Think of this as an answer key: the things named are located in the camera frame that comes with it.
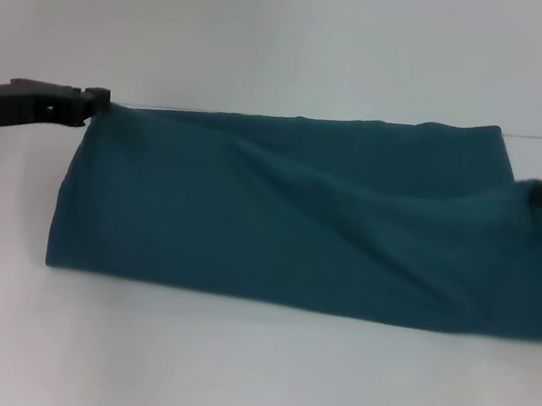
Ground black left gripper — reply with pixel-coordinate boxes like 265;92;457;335
0;72;114;148

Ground teal FREE print T-shirt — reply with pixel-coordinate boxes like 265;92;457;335
41;65;542;349

